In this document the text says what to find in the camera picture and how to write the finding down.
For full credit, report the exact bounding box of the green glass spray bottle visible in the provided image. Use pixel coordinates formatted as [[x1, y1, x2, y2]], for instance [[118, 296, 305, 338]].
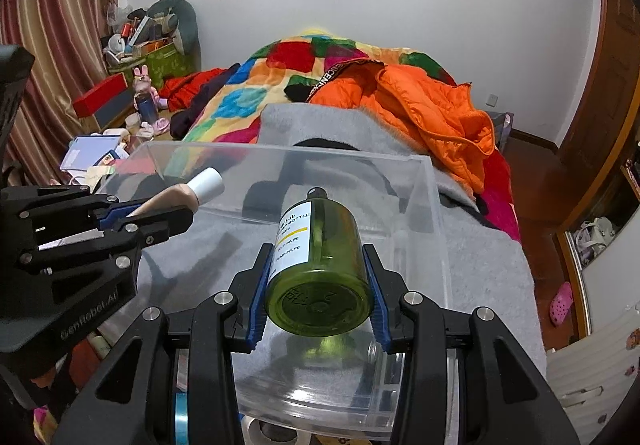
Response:
[[265, 187, 372, 338]]

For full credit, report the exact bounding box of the beige foundation tube white cap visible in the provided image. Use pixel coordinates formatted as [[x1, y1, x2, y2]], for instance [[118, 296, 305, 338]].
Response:
[[129, 167, 224, 217]]

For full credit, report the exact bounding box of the white tape roll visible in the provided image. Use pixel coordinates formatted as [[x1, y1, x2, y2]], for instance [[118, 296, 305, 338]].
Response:
[[242, 417, 311, 445]]

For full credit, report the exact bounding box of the blue tape roll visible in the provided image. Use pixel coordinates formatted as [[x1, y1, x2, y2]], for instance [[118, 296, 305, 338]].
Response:
[[175, 391, 189, 445]]

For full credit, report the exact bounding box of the blue white booklet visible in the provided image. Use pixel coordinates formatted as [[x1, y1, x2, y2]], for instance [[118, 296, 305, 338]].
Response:
[[60, 134, 120, 171]]

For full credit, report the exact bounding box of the long red box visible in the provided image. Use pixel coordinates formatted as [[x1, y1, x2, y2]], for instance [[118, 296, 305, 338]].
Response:
[[73, 74, 128, 118]]

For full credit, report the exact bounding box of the pink bunny toy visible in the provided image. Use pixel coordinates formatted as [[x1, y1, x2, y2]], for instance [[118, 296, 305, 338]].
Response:
[[132, 65, 168, 124]]

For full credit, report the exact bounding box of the red garment on bed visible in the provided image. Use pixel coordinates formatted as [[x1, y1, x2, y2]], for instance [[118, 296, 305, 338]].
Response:
[[160, 68, 224, 112]]

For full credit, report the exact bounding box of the green cardboard clutter box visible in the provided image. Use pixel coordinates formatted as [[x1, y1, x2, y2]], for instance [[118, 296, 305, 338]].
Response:
[[103, 43, 195, 89]]

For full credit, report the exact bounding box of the pink croc shoe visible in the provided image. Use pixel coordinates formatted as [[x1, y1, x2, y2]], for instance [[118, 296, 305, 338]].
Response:
[[549, 281, 574, 327]]

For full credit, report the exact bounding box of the orange down jacket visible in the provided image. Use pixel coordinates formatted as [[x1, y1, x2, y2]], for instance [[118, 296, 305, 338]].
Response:
[[309, 60, 495, 197]]

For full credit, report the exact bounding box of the grey neck pillow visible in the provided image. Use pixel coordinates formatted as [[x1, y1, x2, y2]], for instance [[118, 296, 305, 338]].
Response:
[[146, 0, 198, 54]]

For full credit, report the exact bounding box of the striped red gold curtain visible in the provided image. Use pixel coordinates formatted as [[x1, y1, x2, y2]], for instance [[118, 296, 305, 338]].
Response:
[[1, 0, 117, 185]]

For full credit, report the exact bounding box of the colourful patchwork quilt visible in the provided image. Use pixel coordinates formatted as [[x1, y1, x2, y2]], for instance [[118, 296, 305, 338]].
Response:
[[182, 31, 522, 241]]

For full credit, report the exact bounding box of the white suitcase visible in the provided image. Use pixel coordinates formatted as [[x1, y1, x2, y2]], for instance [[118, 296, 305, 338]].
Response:
[[547, 305, 639, 444]]

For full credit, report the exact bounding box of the wooden wardrobe shelf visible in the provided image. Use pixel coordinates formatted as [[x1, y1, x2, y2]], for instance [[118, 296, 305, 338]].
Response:
[[554, 0, 639, 338]]

